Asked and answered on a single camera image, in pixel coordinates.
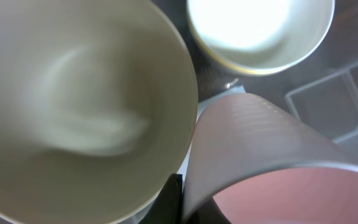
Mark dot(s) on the pink plastic cup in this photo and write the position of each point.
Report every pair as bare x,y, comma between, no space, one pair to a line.
262,165

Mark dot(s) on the clear plastic storage container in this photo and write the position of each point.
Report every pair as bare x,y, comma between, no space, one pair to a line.
321,91

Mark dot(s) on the beige large bowl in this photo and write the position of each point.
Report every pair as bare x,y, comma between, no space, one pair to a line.
98,104

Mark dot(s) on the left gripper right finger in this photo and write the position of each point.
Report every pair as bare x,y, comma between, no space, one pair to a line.
208,213

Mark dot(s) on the white small bowl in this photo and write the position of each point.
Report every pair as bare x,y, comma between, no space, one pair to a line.
262,34

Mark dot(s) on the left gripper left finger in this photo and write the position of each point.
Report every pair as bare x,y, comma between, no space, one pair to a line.
167,207

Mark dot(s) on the yellow small bowl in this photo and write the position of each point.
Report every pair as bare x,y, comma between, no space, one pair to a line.
225,64

